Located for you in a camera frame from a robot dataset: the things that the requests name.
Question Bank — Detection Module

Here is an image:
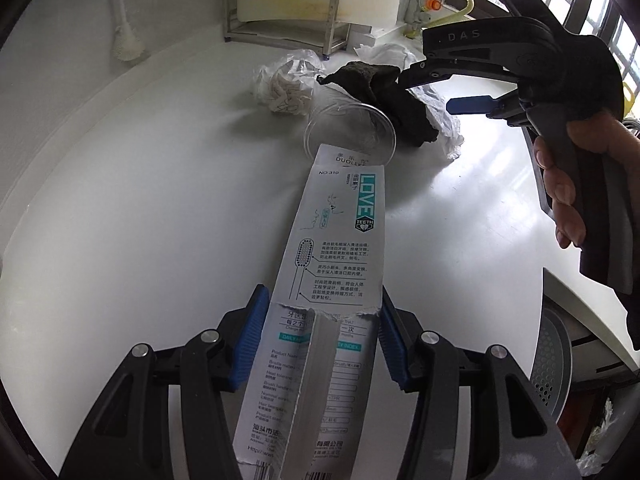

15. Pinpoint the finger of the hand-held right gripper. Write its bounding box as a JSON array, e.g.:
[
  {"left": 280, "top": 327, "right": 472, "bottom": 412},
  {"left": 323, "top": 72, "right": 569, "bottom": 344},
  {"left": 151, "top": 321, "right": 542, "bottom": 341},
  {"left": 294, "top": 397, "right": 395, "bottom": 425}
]
[
  {"left": 399, "top": 56, "right": 523, "bottom": 92},
  {"left": 446, "top": 94, "right": 538, "bottom": 123}
]

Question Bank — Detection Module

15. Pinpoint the white bottle brush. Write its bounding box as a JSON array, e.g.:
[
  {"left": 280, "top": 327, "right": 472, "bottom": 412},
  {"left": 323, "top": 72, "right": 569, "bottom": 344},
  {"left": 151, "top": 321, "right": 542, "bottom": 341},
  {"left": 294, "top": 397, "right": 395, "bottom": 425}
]
[{"left": 102, "top": 0, "right": 146, "bottom": 63}]

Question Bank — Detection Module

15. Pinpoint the gas valve assembly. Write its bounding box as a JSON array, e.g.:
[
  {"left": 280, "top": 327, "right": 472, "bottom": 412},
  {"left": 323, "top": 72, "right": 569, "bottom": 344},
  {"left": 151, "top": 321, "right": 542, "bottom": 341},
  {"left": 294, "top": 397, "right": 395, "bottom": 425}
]
[{"left": 405, "top": 0, "right": 458, "bottom": 41}]

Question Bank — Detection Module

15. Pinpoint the metal cutting board rack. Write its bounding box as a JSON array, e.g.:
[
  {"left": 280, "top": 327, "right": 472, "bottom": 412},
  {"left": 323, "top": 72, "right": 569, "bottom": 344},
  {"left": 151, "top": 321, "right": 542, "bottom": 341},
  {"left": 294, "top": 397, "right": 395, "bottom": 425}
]
[{"left": 222, "top": 0, "right": 353, "bottom": 58}]

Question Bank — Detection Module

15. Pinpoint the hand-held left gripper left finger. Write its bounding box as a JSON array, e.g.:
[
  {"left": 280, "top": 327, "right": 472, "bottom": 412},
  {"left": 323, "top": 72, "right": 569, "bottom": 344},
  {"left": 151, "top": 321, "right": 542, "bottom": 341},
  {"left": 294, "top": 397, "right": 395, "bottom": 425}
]
[{"left": 59, "top": 283, "right": 271, "bottom": 480}]

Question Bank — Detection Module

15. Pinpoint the black cloth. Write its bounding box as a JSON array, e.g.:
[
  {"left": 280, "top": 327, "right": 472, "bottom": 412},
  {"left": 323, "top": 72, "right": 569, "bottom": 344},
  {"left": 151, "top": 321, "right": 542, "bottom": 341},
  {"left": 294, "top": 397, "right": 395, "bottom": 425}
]
[{"left": 316, "top": 60, "right": 440, "bottom": 148}]

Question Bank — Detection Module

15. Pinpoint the white plastic bag liner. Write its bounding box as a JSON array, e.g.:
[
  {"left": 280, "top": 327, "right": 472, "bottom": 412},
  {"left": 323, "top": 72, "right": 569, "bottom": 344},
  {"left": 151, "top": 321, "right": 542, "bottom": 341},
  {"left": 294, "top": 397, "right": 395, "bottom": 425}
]
[{"left": 575, "top": 397, "right": 618, "bottom": 478}]

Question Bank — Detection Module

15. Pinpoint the white crumpled tissue paper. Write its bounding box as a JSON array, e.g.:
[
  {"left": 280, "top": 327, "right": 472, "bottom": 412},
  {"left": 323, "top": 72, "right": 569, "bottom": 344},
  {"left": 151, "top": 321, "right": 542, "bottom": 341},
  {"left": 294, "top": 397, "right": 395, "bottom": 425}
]
[{"left": 352, "top": 41, "right": 466, "bottom": 161}]

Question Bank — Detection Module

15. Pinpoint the toothbrush card package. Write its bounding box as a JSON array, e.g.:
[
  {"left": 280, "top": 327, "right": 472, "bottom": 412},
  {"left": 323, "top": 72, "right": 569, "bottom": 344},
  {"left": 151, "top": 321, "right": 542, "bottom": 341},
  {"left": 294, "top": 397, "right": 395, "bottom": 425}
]
[{"left": 231, "top": 143, "right": 387, "bottom": 480}]

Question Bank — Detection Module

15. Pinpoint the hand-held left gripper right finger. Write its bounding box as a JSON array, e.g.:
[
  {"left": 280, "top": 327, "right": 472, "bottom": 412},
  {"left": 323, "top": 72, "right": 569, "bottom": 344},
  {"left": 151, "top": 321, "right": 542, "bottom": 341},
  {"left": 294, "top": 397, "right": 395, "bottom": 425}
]
[{"left": 377, "top": 286, "right": 571, "bottom": 480}]

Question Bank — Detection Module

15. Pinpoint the person's right hand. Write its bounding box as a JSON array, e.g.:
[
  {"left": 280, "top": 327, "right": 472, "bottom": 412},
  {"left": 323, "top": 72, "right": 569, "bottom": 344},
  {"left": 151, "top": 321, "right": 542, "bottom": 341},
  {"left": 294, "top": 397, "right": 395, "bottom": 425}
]
[{"left": 532, "top": 110, "right": 640, "bottom": 248}]

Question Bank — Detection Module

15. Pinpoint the white crumpled plastic bag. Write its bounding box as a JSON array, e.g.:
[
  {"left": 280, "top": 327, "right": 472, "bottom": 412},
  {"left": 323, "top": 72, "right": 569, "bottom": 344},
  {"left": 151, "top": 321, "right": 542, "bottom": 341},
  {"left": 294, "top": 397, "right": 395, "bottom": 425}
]
[{"left": 251, "top": 49, "right": 328, "bottom": 118}]

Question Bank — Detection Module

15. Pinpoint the clear plastic cup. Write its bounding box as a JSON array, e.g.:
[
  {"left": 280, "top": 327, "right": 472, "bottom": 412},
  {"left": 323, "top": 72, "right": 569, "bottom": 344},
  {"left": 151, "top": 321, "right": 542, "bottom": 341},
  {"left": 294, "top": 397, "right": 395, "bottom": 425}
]
[{"left": 303, "top": 100, "right": 398, "bottom": 167}]

